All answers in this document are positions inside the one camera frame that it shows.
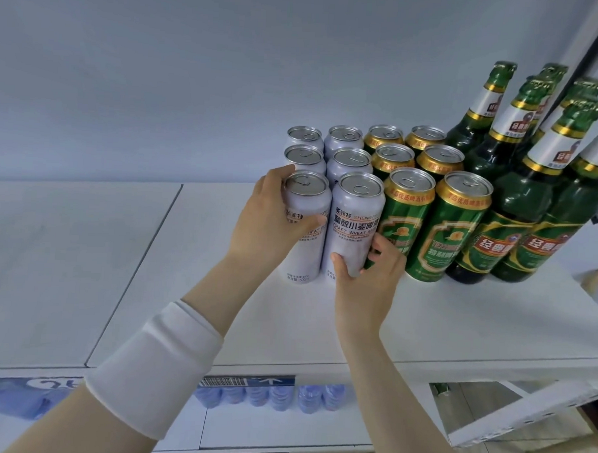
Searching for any person's right hand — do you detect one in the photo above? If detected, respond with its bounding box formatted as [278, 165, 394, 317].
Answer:
[327, 230, 410, 334]

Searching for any person's left hand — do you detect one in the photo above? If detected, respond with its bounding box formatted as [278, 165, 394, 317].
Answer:
[224, 161, 331, 281]

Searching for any silver beer can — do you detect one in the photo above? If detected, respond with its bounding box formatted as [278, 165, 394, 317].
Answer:
[324, 124, 367, 152]
[325, 146, 376, 189]
[286, 125, 326, 152]
[321, 170, 388, 288]
[282, 144, 329, 180]
[278, 169, 335, 288]

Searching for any green beer can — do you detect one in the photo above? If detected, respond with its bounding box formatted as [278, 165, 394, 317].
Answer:
[405, 169, 495, 286]
[370, 142, 417, 181]
[363, 123, 407, 153]
[365, 166, 438, 283]
[414, 143, 467, 186]
[405, 124, 448, 152]

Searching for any white metal shelf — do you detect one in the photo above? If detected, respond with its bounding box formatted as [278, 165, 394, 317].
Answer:
[0, 0, 598, 453]

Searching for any green glass beer bottle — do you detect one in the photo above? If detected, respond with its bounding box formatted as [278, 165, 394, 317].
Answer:
[462, 74, 557, 196]
[523, 61, 570, 143]
[444, 58, 519, 158]
[489, 106, 598, 288]
[444, 92, 598, 291]
[537, 74, 598, 148]

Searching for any person's right forearm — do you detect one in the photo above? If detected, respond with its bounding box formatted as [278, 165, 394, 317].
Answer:
[327, 323, 479, 453]

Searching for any person's left forearm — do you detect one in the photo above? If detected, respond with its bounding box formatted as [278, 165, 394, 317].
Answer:
[2, 243, 270, 453]

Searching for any row of small water bottles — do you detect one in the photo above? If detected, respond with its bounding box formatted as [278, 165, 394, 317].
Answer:
[0, 368, 348, 434]

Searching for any blue price label strip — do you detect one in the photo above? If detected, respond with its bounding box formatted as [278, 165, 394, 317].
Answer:
[0, 362, 297, 408]

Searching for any white wrist sleeve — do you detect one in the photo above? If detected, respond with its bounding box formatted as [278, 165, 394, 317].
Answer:
[81, 296, 227, 444]

